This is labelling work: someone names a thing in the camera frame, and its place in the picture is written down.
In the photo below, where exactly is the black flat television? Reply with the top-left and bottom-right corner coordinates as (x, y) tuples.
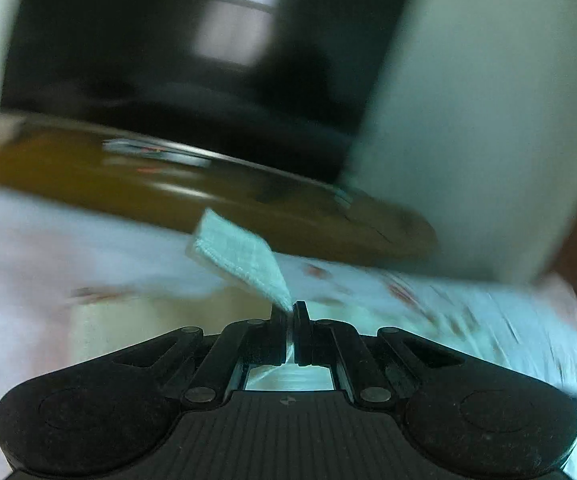
(1, 0), (409, 183)

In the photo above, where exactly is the white knitted garment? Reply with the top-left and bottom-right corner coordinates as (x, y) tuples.
(68, 211), (339, 363)

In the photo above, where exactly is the pink blanket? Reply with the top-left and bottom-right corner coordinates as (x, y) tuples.
(535, 273), (577, 331)

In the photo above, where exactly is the brown wooden tv shelf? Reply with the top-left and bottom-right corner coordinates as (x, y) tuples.
(0, 113), (437, 266)

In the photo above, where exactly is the floral white bed sheet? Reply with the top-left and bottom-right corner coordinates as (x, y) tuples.
(0, 188), (577, 479)

